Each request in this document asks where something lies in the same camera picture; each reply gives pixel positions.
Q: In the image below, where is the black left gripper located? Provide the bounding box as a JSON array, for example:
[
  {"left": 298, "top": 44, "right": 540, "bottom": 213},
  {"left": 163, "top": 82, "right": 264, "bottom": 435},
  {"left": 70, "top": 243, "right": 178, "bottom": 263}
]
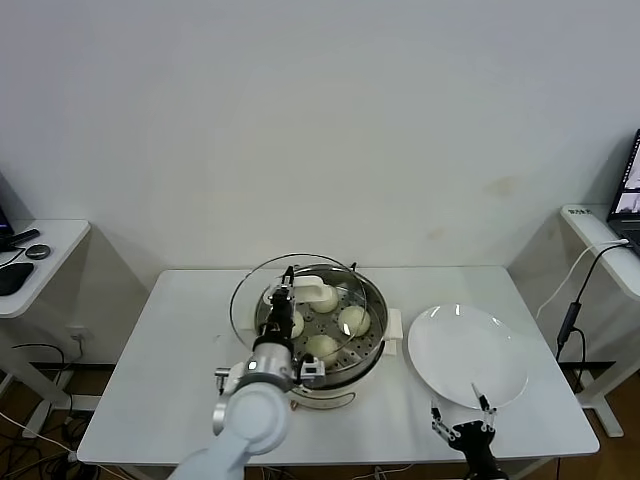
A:
[{"left": 253, "top": 266, "right": 302, "bottom": 347}]

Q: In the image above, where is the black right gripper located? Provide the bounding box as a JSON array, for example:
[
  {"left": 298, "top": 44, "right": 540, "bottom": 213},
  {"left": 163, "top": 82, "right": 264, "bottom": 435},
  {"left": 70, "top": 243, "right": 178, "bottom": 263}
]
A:
[{"left": 428, "top": 382, "right": 504, "bottom": 480}]

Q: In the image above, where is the glass lid with white handle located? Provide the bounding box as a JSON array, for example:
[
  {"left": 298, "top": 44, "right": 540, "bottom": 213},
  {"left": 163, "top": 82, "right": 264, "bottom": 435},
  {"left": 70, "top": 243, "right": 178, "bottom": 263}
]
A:
[{"left": 229, "top": 252, "right": 387, "bottom": 361}]

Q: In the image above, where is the stainless steel steamer basket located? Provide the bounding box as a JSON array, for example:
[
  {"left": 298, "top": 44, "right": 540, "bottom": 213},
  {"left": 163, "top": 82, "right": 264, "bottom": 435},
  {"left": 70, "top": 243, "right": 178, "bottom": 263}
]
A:
[{"left": 254, "top": 264, "right": 390, "bottom": 372}]

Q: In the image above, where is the white round plate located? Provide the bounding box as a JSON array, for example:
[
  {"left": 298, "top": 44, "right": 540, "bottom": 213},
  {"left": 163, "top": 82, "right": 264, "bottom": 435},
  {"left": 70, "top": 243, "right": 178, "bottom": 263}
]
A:
[{"left": 406, "top": 303, "right": 530, "bottom": 411}]

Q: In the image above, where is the white side desk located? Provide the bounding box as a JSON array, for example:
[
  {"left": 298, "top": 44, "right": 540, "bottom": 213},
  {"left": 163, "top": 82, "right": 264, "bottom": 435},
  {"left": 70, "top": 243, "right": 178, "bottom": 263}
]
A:
[
  {"left": 0, "top": 218, "right": 93, "bottom": 439},
  {"left": 559, "top": 203, "right": 640, "bottom": 440}
]

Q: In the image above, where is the black remote control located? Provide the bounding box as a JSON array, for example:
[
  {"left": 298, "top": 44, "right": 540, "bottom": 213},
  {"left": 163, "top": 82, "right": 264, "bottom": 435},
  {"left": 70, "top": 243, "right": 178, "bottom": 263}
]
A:
[{"left": 7, "top": 227, "right": 41, "bottom": 247}]

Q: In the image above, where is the black laptop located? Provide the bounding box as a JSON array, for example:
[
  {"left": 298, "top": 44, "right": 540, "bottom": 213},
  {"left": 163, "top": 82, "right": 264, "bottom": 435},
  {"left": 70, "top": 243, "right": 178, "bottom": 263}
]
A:
[{"left": 605, "top": 128, "right": 640, "bottom": 249}]

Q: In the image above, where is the black computer mouse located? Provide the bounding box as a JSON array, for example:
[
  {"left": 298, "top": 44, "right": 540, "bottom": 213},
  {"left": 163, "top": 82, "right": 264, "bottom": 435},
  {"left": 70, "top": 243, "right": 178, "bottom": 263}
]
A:
[{"left": 0, "top": 261, "right": 36, "bottom": 296}]

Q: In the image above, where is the dark monitor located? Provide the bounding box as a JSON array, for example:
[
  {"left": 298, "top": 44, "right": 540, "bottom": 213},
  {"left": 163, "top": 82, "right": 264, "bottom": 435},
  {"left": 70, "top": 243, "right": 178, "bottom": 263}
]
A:
[{"left": 0, "top": 169, "right": 35, "bottom": 251}]

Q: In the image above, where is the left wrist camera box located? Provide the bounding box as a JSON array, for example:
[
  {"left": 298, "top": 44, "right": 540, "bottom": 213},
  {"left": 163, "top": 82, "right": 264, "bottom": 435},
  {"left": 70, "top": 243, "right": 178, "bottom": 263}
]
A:
[{"left": 297, "top": 353, "right": 327, "bottom": 389}]

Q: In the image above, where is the black cable with adapter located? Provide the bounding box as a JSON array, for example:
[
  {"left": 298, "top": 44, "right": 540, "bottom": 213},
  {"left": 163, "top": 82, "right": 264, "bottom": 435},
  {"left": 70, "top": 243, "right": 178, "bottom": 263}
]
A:
[{"left": 555, "top": 241, "right": 631, "bottom": 401}]

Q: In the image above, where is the white cable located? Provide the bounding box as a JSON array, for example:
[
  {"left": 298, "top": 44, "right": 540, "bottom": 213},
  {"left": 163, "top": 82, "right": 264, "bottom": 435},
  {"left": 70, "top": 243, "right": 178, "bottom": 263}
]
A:
[{"left": 537, "top": 239, "right": 632, "bottom": 321}]

